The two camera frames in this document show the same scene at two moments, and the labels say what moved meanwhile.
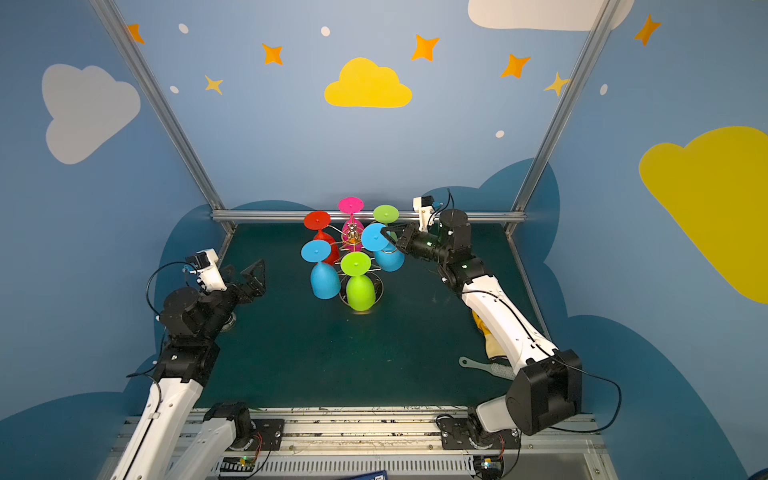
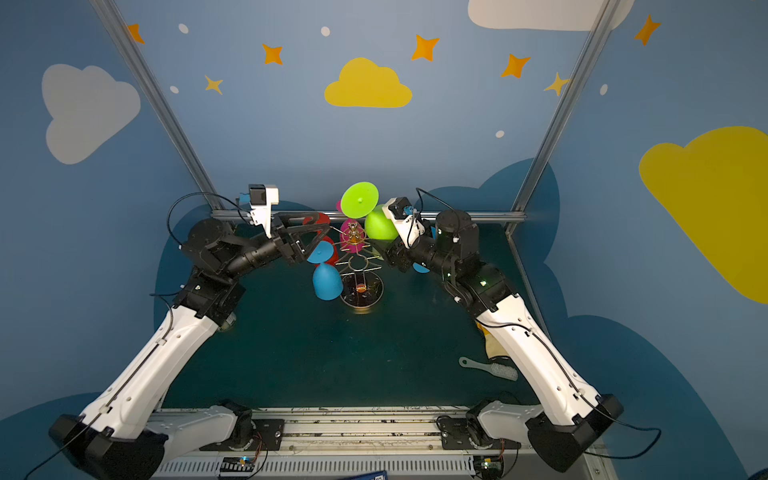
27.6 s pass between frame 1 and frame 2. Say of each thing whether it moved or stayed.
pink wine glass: stayed
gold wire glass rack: stayed
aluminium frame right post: stayed
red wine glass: stayed
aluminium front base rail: stayed
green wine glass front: moved
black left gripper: moved
